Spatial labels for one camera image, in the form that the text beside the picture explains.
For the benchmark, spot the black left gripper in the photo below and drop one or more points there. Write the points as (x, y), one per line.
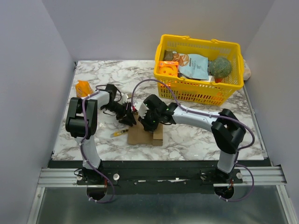
(127, 115)

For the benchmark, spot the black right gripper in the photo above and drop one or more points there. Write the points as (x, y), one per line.
(148, 124)

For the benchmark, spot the brown cardboard express box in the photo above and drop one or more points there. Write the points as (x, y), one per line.
(138, 136)

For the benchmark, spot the yellow utility knife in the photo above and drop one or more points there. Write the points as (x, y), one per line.
(119, 133)

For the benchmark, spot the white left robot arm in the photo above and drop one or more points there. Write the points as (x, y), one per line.
(82, 119)

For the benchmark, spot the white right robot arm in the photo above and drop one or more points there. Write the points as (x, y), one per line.
(225, 127)

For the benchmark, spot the orange snack box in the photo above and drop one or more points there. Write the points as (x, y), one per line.
(169, 68)

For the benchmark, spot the orange snack bag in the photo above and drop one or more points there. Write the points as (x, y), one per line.
(83, 89)

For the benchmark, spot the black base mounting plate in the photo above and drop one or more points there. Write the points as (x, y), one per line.
(158, 177)

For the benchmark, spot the yellow plastic shopping basket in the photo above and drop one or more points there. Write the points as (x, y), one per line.
(199, 91)

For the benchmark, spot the dark brown packet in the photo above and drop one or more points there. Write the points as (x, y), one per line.
(168, 55)

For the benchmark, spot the light blue snack pouch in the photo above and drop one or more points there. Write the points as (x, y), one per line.
(193, 66)

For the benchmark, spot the green round melon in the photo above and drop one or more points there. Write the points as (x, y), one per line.
(220, 67)

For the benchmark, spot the white bag behind basket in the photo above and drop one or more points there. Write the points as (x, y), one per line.
(247, 71)

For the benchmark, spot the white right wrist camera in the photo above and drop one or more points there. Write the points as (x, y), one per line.
(141, 108)

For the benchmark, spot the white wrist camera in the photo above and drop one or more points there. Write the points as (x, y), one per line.
(126, 98)
(141, 108)

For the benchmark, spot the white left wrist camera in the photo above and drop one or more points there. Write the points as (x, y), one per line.
(126, 98)

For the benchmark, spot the aluminium extrusion rail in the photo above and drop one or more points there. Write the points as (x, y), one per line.
(64, 177)

